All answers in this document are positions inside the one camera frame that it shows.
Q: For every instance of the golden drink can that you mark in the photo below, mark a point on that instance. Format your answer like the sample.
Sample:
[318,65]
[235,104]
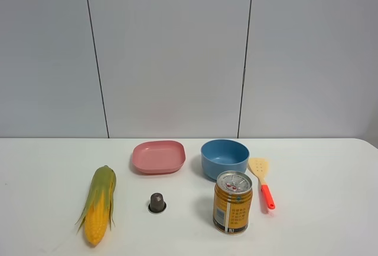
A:
[232,200]

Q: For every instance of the blue bowl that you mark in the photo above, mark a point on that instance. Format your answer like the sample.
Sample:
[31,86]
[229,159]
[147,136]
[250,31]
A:
[222,155]

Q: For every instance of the pink square plate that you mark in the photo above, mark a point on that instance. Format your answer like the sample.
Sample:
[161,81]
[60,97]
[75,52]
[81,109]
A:
[158,157]

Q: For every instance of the brown coffee capsule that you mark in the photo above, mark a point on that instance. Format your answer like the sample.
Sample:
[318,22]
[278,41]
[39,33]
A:
[157,203]

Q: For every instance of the corn cob with husk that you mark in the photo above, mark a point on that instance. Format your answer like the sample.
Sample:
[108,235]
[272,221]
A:
[97,214]

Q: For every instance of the wooden spatula orange handle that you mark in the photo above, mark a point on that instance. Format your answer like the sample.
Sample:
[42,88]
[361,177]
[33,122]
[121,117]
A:
[259,167]

